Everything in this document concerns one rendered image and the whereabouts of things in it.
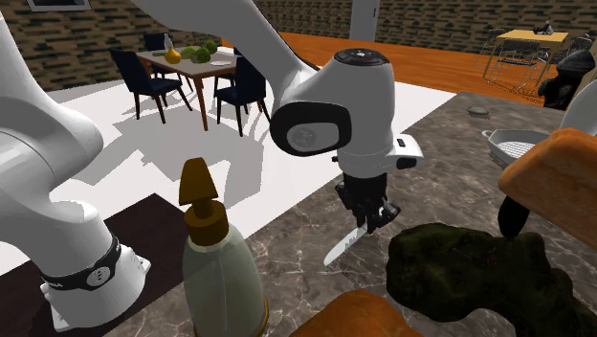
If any dark mossy green lump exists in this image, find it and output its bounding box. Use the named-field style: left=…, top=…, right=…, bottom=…
left=386, top=222, right=597, bottom=337

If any yellow table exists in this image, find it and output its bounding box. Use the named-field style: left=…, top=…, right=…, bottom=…
left=481, top=20, right=570, bottom=90

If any dark blue dining chair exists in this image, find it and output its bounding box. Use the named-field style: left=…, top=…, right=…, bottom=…
left=213, top=56, right=272, bottom=138
left=142, top=32, right=195, bottom=93
left=109, top=48, right=193, bottom=125

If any white door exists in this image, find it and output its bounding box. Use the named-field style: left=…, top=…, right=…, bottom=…
left=348, top=0, right=382, bottom=43

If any large orange bread loaf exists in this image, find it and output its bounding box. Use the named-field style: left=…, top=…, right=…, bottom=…
left=497, top=127, right=597, bottom=253

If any silver serrated knife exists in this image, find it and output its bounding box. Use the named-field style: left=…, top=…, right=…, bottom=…
left=322, top=222, right=370, bottom=267

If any wooden dining table with fruit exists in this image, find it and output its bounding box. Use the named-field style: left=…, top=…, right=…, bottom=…
left=136, top=33, right=244, bottom=132

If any black figure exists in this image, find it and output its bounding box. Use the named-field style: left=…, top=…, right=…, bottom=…
left=537, top=48, right=597, bottom=112

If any green spray bottle gold nozzle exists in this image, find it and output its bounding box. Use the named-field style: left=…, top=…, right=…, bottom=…
left=178, top=157, right=271, bottom=337

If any black rounded handle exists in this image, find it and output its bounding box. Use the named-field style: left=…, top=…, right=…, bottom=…
left=497, top=195, right=532, bottom=240

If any dark robot stand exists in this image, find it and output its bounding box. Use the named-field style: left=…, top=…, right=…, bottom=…
left=0, top=192, right=190, bottom=337

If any white ridged baking dish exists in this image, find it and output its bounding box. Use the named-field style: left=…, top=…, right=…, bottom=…
left=481, top=128, right=552, bottom=168

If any wire frame chair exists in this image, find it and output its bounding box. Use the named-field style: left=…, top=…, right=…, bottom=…
left=516, top=34, right=594, bottom=93
left=474, top=28, right=508, bottom=70
left=493, top=38, right=542, bottom=86

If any framed wall picture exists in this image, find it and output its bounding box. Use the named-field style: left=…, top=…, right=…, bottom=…
left=25, top=0, right=93, bottom=12

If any white rounded vessel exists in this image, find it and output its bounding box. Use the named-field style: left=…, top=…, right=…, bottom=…
left=559, top=81, right=597, bottom=138

